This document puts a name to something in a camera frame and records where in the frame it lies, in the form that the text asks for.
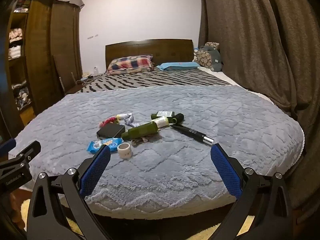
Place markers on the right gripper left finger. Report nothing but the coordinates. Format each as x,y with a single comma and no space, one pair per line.
76,184

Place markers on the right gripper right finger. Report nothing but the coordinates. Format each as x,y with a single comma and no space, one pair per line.
262,209

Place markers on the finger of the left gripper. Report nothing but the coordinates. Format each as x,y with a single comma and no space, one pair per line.
6,147
27,154

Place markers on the white tape roll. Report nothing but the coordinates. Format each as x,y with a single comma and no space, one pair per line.
124,150

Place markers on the black box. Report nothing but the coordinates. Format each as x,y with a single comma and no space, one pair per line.
111,130

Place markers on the black pen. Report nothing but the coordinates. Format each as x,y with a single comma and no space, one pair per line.
198,136

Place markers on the pink green knit toy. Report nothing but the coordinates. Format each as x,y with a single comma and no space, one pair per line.
110,120

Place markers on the blue white cloth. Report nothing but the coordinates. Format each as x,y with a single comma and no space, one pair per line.
129,120

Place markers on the large green bottle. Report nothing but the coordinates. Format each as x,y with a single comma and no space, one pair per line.
140,131

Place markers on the small green bottle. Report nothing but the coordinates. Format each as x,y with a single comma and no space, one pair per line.
159,114

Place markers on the white cream tube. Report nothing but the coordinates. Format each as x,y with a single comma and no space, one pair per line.
123,116

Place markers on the white yellow tube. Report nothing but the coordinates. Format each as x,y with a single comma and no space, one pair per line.
161,122

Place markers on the yellow fluffy rug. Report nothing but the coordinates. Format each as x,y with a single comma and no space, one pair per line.
44,218

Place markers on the wooden nightstand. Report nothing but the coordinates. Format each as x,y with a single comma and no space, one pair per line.
80,84

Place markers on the wooden wardrobe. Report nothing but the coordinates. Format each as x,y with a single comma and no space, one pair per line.
40,58

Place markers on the black round cap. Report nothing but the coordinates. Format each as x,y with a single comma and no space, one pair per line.
177,119

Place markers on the plaid pillow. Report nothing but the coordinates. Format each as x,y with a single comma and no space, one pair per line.
130,65

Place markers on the zebra striped bed sheet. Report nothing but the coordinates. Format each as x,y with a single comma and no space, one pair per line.
194,77

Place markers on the blue pillow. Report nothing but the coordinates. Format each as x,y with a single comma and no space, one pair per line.
178,66

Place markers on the wooden headboard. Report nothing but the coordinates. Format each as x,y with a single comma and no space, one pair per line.
162,50

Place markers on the brown curtain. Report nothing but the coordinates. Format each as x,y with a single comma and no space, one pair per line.
272,47

